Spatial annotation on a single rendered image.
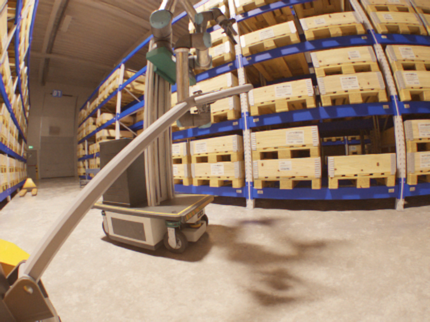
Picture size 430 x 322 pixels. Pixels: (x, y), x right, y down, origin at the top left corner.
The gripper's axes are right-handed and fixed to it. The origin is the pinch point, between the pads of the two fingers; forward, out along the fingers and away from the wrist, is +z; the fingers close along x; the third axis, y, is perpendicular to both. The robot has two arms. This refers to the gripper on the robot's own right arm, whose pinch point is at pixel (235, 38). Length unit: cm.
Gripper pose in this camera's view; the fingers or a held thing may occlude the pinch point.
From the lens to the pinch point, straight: 140.0
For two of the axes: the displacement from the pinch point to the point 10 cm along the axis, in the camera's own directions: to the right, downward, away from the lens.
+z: 4.6, 8.9, 0.6
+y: -8.8, 4.5, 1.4
